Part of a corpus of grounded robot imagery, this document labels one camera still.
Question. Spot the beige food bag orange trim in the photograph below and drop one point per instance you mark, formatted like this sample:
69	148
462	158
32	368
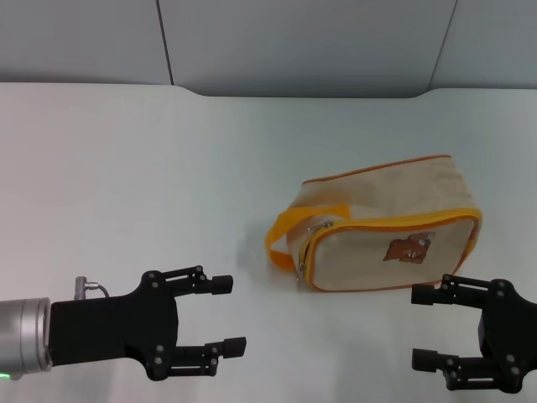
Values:
377	252

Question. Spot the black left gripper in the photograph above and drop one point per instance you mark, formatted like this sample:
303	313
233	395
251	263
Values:
113	327

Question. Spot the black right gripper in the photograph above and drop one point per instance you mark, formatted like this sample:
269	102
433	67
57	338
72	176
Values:
512	331

